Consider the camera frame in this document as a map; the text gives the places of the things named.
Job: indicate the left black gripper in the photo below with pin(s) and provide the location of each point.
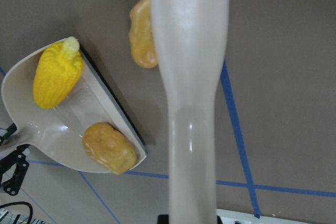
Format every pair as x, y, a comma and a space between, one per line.
16, 158

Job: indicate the beige plastic dustpan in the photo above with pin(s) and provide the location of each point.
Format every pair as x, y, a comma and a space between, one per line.
58, 132

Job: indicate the brown toy potato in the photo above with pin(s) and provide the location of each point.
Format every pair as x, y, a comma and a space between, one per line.
109, 147

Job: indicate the yellow toy corn cob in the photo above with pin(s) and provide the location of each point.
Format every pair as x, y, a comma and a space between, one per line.
58, 70

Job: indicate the tan toy ginger root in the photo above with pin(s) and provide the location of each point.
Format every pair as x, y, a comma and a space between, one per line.
140, 36

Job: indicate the beige hand brush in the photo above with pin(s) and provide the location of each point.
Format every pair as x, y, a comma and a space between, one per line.
190, 40

